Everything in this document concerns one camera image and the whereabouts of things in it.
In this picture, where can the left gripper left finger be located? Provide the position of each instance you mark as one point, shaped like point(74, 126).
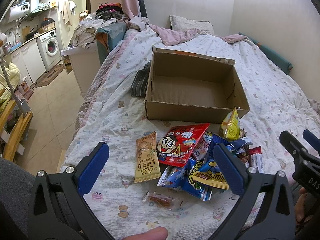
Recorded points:
point(45, 216)

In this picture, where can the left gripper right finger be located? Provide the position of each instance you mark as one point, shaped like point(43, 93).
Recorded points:
point(276, 217)

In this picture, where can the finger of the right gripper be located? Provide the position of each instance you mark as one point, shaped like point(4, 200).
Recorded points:
point(312, 140)
point(293, 146)

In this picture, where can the white biscuit packet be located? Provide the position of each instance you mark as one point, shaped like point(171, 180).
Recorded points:
point(253, 158)

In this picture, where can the white blue snack wrapper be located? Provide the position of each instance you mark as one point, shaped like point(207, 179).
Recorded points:
point(237, 146)

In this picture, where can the yellow chip bag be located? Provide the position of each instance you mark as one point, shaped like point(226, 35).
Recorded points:
point(230, 127)

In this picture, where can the blue lonely god snack bag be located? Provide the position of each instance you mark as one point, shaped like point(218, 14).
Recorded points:
point(197, 178)

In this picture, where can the large white pink snack bag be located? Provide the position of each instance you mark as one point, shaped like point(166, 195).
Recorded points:
point(201, 148)

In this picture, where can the tan peanut snack packet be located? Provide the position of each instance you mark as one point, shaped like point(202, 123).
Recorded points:
point(146, 161)

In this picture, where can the clear brown snack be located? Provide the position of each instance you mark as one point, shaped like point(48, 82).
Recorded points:
point(164, 201)

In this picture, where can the red cartoon face snack bag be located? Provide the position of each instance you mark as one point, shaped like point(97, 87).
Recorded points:
point(176, 147)

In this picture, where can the brown cardboard box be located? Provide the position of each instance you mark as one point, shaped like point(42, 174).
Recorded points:
point(189, 87)

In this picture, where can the person's right hand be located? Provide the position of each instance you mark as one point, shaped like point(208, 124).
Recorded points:
point(303, 207)

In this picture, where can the person's left hand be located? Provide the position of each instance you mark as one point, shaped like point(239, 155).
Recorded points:
point(159, 233)

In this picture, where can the teal folded blanket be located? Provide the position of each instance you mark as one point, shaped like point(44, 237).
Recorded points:
point(274, 57)

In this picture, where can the wooden chair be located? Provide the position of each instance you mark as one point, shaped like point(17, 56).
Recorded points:
point(15, 119)

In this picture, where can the white patterned bed quilt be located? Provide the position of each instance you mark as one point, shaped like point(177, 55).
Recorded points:
point(110, 114)

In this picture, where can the brown floor mat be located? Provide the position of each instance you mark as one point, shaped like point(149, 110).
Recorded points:
point(48, 77)

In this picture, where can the grey striped cloth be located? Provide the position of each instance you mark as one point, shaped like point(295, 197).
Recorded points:
point(140, 82)

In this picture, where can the white kitchen cabinet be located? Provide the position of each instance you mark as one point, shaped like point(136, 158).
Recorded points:
point(28, 60)

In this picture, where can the white washing machine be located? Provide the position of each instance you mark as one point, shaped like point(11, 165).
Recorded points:
point(49, 49)

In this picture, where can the patterned pillow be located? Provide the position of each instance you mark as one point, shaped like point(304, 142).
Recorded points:
point(179, 23)

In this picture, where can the pile of clothes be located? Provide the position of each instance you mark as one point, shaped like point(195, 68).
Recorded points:
point(105, 15)

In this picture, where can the white water heater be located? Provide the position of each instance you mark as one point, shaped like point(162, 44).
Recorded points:
point(18, 11)

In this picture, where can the pink blanket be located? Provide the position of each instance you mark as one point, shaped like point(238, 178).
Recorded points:
point(155, 14)

